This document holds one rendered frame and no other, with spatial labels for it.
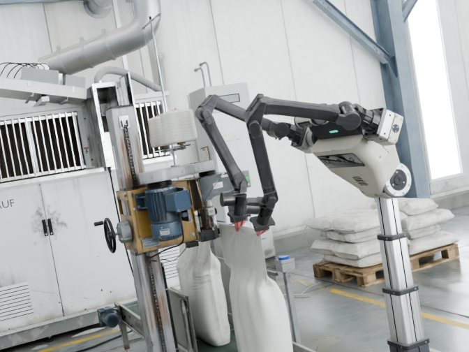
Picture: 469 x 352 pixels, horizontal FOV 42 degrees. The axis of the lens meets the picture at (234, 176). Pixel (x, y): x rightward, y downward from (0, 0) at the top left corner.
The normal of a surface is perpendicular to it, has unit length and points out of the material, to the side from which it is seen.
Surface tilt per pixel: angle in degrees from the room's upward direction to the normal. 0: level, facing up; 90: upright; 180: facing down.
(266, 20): 90
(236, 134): 90
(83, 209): 90
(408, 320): 90
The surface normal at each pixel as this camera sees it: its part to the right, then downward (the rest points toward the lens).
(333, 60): 0.41, -0.02
